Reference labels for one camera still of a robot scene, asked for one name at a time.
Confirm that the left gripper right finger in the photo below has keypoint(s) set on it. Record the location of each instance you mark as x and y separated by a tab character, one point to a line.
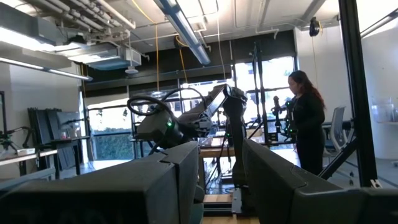
295	199

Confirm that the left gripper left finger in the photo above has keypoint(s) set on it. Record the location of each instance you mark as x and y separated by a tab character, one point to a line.
124	193

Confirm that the black flat panels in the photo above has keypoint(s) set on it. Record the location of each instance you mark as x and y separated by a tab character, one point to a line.
43	130

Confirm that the person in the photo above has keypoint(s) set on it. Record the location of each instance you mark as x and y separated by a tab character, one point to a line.
308	124

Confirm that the long ceiling lamp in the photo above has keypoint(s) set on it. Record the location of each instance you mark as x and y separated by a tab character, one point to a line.
186	34

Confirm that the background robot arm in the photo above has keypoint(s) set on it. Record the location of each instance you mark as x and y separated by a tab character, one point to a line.
289	121

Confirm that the ceiling air unit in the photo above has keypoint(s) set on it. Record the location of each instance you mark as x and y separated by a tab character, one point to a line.
105	57

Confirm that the black tripod stand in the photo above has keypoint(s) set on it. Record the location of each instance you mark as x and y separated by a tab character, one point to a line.
258	93

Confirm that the ceiling pipe bundle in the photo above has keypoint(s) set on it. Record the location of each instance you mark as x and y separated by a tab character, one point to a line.
81	15

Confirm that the grey office chair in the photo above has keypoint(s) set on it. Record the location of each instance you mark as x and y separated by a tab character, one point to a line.
338	124

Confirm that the wooden work table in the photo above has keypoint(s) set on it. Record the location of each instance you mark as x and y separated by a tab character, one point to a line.
214	152

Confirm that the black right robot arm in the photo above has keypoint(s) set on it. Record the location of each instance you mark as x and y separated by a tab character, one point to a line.
234	124

